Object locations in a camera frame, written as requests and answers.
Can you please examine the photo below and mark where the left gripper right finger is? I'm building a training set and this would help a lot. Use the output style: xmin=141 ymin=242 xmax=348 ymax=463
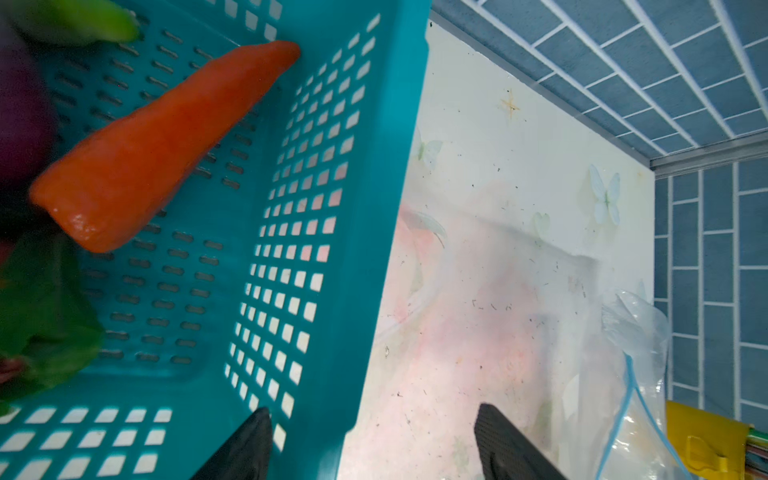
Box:
xmin=474 ymin=403 xmax=566 ymax=480

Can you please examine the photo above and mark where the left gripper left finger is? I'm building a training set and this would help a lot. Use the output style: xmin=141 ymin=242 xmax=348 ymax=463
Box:
xmin=191 ymin=407 xmax=273 ymax=480

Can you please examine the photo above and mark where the clear zip top bag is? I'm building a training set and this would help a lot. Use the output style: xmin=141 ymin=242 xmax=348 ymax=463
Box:
xmin=553 ymin=290 xmax=691 ymax=479

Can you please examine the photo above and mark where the teal plastic basket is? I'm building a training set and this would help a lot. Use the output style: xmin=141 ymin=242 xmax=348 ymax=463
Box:
xmin=1 ymin=1 xmax=430 ymax=479

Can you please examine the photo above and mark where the purple toy onion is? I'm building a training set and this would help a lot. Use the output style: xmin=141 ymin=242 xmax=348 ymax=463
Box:
xmin=1 ymin=19 xmax=57 ymax=187

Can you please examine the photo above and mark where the yellow pencil cup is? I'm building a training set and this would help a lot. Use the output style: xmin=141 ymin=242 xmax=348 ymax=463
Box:
xmin=666 ymin=401 xmax=767 ymax=479

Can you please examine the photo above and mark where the green toy leaf vegetable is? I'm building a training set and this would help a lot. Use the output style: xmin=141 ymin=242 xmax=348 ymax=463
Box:
xmin=1 ymin=228 xmax=105 ymax=415

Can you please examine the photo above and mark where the orange toy carrot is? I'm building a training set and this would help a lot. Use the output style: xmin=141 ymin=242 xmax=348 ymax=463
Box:
xmin=28 ymin=41 xmax=301 ymax=253

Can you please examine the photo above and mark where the green yellow toy corn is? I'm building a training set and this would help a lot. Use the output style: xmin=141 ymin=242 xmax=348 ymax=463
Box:
xmin=1 ymin=0 xmax=140 ymax=46

